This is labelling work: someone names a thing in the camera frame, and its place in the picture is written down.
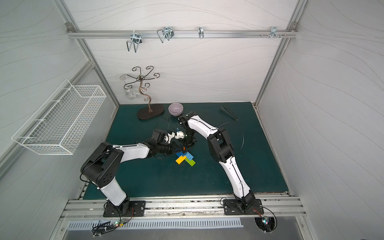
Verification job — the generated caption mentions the light blue lego brick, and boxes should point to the light blue lego brick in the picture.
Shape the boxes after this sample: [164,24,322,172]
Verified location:
[185,152,194,160]

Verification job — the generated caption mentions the yellow lego brick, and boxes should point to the yellow lego brick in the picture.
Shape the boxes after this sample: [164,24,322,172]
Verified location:
[176,156,187,165]

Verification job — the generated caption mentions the lime green lego brick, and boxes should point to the lime green lego brick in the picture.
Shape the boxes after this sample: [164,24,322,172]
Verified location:
[185,158,196,167]

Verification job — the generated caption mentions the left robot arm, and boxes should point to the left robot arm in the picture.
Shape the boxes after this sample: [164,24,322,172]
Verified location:
[80,130,186,207]

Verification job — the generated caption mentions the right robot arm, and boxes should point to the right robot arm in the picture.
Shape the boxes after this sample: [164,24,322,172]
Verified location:
[178,112,256,214]

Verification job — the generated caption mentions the pink bowl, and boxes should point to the pink bowl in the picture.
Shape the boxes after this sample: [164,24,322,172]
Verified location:
[168,103,184,117]

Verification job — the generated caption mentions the brown metal jewelry stand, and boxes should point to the brown metal jewelry stand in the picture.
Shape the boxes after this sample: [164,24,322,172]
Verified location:
[120,66,165,120]

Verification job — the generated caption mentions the black tongs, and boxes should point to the black tongs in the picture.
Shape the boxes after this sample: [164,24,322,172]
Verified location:
[220,104,239,121]

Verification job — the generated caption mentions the small glass bottle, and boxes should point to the small glass bottle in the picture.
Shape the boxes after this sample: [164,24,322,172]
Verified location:
[120,75,137,100]

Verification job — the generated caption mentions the metal hook clamp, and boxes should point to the metal hook clamp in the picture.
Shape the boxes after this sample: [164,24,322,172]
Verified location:
[157,27,175,43]
[198,27,204,39]
[260,27,286,39]
[126,33,143,53]

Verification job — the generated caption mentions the right round controller board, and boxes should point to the right round controller board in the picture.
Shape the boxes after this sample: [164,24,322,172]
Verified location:
[255,217,277,233]

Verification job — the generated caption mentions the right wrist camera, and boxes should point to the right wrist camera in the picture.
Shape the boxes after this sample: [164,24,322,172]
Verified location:
[175,131,186,140]

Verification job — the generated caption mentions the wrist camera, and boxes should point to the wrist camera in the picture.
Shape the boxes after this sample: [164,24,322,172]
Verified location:
[175,131,186,140]
[165,132,176,144]

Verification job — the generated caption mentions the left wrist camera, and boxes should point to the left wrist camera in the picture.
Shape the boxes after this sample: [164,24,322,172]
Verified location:
[165,132,176,144]

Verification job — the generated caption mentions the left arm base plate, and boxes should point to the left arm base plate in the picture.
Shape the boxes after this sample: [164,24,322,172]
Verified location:
[103,201,146,218]

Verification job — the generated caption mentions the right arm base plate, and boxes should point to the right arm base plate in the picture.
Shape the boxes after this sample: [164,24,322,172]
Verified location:
[222,199,264,216]

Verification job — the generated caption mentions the white vented cable duct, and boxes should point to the white vented cable duct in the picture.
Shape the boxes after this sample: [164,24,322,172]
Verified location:
[67,218,244,231]

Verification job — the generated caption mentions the left controller board with cables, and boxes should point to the left controller board with cables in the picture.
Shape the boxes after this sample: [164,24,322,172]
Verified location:
[91,221,125,236]

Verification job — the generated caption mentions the white wire basket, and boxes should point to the white wire basket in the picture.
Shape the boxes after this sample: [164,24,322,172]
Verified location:
[12,80,106,156]

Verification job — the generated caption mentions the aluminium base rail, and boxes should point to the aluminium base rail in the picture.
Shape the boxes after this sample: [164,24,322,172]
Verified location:
[60,193,307,221]

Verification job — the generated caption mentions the aluminium crossbar rail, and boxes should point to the aluminium crossbar rail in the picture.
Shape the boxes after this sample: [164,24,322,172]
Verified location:
[67,29,299,40]

